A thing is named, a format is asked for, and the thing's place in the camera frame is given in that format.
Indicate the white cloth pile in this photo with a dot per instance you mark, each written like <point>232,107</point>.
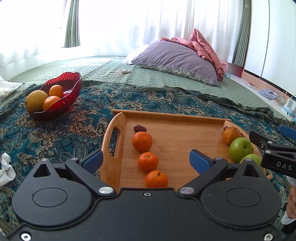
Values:
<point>6,88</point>

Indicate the small mandarin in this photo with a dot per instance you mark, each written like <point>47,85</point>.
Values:
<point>148,161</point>
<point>142,141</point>

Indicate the lilac cloth on floor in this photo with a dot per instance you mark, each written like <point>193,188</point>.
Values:
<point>268,93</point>

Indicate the green quilted bedspread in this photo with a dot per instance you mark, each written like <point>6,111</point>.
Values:
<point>113,69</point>

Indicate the dark red date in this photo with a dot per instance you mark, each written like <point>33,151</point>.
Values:
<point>139,128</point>

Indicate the wooden bed frame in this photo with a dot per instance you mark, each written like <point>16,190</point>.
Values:
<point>255,80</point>

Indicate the large dark orange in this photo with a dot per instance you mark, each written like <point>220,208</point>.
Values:
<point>230,134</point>

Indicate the blue paisley cloth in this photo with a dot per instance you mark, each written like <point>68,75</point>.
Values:
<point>80,131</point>

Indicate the person's hand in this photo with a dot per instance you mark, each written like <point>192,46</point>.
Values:
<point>291,207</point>

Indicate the wooden serving tray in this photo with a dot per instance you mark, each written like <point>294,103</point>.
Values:
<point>173,137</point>

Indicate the orange fruit in bowl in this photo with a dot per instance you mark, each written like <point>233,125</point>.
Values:
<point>56,90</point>

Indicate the grey green drape middle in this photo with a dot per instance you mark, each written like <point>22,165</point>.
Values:
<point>72,37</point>

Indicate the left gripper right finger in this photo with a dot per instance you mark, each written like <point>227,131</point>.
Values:
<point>209,171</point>

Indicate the pink crumpled blanket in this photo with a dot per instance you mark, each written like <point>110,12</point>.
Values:
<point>198,43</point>

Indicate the grey green drape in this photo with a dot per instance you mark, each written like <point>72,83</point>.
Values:
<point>241,47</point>
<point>72,37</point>

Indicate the grey green drape right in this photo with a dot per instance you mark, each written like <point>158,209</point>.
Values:
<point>241,47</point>

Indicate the crumpled white tissue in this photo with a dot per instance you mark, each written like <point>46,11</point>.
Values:
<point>7,173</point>

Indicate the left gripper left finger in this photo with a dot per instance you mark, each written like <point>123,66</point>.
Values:
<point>83,170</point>

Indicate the small mandarin hidden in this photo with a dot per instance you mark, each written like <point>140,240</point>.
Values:
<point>156,179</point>

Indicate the yellow fruit in bowl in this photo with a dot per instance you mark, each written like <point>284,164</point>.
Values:
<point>34,101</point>

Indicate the purple pillow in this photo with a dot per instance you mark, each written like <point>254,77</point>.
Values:
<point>173,58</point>

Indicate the red glass fruit bowl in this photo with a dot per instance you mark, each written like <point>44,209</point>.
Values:
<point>71,83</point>

